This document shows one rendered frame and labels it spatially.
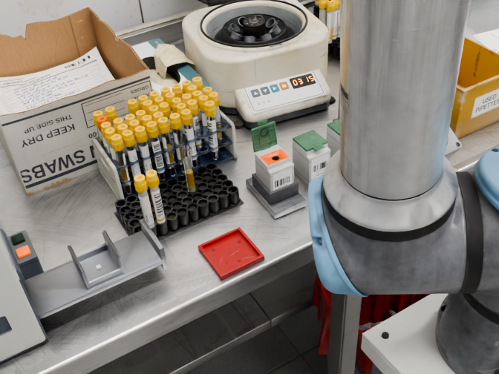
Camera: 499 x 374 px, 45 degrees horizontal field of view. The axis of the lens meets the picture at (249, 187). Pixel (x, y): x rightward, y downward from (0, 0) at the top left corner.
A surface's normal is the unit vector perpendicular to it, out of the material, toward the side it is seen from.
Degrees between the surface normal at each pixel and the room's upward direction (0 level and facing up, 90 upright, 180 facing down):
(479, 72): 90
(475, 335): 72
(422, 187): 94
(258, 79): 90
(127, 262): 0
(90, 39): 89
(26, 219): 0
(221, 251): 0
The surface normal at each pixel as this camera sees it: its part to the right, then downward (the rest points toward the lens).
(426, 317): -0.10, -0.80
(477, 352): -0.72, 0.20
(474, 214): -0.12, -0.33
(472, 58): -0.87, 0.36
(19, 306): 0.51, 0.54
